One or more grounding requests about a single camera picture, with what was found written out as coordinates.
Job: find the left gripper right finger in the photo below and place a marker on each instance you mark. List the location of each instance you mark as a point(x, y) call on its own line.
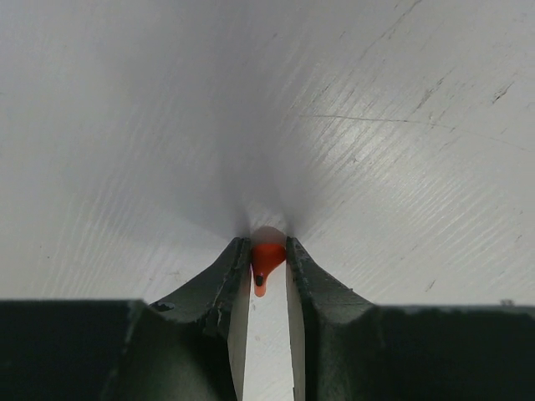
point(337, 338)

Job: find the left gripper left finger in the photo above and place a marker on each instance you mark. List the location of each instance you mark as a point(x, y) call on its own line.
point(190, 344)

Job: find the red earbud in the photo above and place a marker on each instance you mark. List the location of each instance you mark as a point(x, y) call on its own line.
point(266, 258)

